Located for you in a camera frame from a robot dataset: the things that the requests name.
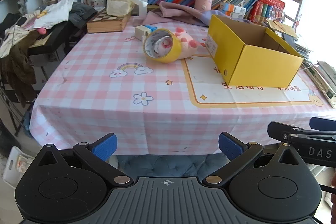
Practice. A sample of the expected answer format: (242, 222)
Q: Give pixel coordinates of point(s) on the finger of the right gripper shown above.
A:
(286, 133)
(322, 124)

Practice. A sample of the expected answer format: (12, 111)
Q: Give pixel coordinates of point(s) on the pink checkered tablecloth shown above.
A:
(106, 84)

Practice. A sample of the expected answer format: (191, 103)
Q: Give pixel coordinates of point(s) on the stack of books right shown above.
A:
(320, 72)

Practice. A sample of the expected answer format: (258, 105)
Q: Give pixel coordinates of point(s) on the tissue pack in bag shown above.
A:
(122, 7)

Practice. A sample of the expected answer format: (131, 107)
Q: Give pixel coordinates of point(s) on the blue tufted seat cushion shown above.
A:
(198, 166)

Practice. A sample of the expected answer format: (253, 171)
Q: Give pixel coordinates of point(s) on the wooden chess board box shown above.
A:
(102, 22)

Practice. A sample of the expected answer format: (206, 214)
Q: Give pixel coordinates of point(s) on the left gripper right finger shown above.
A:
(241, 156)

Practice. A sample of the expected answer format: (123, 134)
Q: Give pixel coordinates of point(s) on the blue taped bundle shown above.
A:
(151, 28)

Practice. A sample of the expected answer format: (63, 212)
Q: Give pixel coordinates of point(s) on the olive brown hanging clothes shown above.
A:
(18, 71)

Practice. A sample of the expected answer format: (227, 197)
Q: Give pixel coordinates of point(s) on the brown paper envelope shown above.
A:
(283, 28)

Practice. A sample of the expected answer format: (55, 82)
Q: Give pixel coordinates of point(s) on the red book box set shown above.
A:
(263, 10)

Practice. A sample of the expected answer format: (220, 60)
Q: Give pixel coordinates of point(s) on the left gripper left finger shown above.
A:
(95, 155)

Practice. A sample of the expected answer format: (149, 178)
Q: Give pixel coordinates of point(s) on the dark grey garment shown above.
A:
(80, 14)

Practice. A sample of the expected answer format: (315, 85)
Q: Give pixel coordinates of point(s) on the white t-shirt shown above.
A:
(48, 17)

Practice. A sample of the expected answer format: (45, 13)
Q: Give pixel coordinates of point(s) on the cream square block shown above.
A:
(141, 32)

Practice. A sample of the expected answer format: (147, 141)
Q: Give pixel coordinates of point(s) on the pink plush paw toy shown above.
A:
(189, 45)

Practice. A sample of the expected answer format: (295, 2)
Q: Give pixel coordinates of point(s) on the yellow cardboard box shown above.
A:
(249, 54)

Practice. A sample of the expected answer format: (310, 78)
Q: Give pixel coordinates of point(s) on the pink purple fleece cloth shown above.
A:
(167, 12)

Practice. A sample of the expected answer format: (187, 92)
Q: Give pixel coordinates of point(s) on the black side table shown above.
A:
(58, 34)

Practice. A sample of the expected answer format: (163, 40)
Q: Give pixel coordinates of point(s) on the orange white small boxes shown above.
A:
(232, 11)

